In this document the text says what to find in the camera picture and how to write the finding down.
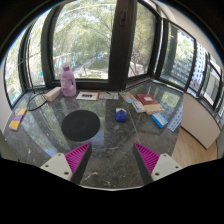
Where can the yellow and purple box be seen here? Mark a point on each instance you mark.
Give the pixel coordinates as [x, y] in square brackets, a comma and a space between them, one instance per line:
[17, 119]

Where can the white and blue small box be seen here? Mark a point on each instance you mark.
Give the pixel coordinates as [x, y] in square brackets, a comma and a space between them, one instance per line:
[138, 106]

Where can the beige book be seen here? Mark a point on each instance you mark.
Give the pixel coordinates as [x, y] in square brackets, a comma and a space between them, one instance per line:
[154, 109]

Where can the round black mouse pad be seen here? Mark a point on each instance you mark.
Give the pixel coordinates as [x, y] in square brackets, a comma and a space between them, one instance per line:
[80, 125]

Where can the blue and white computer mouse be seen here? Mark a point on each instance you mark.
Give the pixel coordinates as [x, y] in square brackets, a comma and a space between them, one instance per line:
[121, 116]

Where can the pale printed leaflet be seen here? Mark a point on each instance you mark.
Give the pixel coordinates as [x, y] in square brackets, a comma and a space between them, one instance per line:
[108, 95]

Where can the teal and orange booklet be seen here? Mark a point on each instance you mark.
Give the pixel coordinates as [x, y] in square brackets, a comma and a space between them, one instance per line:
[128, 97]

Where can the red hardcover book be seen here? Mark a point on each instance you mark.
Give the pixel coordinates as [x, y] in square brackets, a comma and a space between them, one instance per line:
[147, 99]

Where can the white and orange carton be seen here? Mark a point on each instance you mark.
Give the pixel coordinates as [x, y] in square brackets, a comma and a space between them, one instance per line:
[53, 94]

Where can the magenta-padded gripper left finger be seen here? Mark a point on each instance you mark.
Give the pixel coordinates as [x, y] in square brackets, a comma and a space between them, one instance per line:
[59, 165]

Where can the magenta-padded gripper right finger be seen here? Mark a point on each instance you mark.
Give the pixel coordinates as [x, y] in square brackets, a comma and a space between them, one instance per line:
[164, 165]

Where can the purple detergent bottle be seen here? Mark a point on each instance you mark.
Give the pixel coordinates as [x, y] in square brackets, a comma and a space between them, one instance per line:
[68, 83]

